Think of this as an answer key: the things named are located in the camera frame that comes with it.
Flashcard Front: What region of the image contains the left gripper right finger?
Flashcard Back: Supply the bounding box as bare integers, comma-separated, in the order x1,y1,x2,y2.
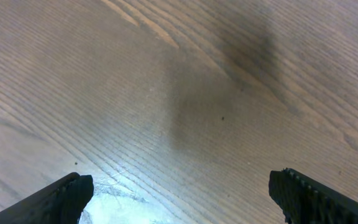
268,168,358,224

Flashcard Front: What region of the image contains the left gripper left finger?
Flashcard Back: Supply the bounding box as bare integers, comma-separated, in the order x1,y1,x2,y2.
0,172,94,224

